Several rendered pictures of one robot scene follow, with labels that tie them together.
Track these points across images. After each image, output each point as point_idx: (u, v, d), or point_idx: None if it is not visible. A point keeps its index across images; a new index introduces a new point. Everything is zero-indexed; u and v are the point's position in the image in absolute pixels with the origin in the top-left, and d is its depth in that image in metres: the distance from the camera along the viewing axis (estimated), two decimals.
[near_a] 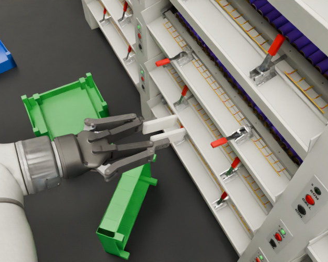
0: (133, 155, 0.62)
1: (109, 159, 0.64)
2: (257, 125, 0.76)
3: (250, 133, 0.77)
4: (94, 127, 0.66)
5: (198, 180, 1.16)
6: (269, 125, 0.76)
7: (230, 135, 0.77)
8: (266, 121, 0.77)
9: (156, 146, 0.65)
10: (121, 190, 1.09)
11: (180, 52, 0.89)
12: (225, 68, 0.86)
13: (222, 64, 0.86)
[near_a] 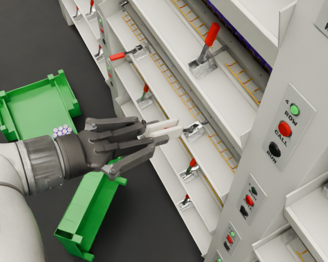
0: (135, 153, 0.62)
1: (111, 158, 0.63)
2: (212, 120, 0.72)
3: (202, 130, 0.73)
4: (95, 128, 0.65)
5: (164, 179, 1.12)
6: None
7: (183, 129, 0.72)
8: None
9: (156, 142, 0.65)
10: (83, 190, 1.05)
11: (136, 46, 0.85)
12: None
13: None
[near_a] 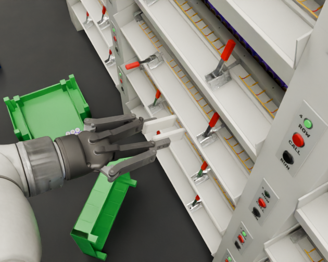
0: (136, 155, 0.62)
1: (111, 159, 0.63)
2: None
3: (214, 136, 0.78)
4: (94, 127, 0.65)
5: (174, 181, 1.17)
6: None
7: (206, 129, 0.77)
8: None
9: (158, 146, 0.65)
10: (97, 191, 1.10)
11: (150, 55, 0.90)
12: None
13: None
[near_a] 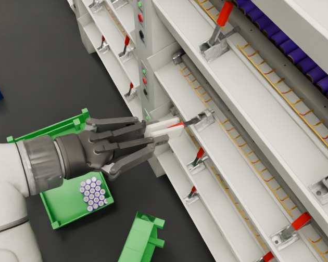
0: (135, 152, 0.62)
1: (111, 158, 0.63)
2: None
3: (295, 236, 0.58)
4: (95, 128, 0.65)
5: (214, 251, 0.96)
6: None
7: (287, 228, 0.56)
8: None
9: (156, 142, 0.65)
10: None
11: (198, 114, 0.70)
12: None
13: None
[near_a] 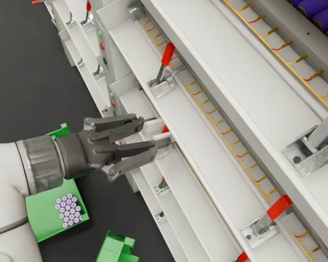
0: (136, 155, 0.62)
1: (111, 159, 0.63)
2: None
3: None
4: (94, 127, 0.65)
5: None
6: None
7: (234, 261, 0.57)
8: None
9: (158, 146, 0.65)
10: None
11: None
12: None
13: None
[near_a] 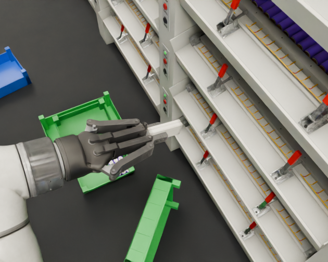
0: (134, 152, 0.62)
1: (111, 158, 0.63)
2: (307, 160, 0.74)
3: (290, 173, 0.75)
4: (96, 129, 0.65)
5: (223, 207, 1.13)
6: None
7: (284, 166, 0.73)
8: None
9: (155, 140, 0.66)
10: (146, 219, 1.06)
11: None
12: None
13: None
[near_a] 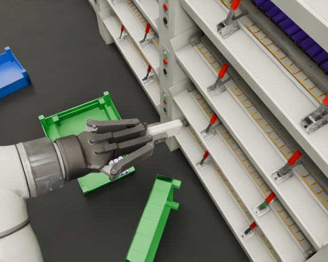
0: (134, 152, 0.62)
1: (111, 158, 0.63)
2: (307, 160, 0.74)
3: (290, 173, 0.75)
4: (96, 129, 0.65)
5: (223, 207, 1.14)
6: None
7: (284, 166, 0.73)
8: None
9: (155, 140, 0.66)
10: (147, 219, 1.07)
11: None
12: None
13: None
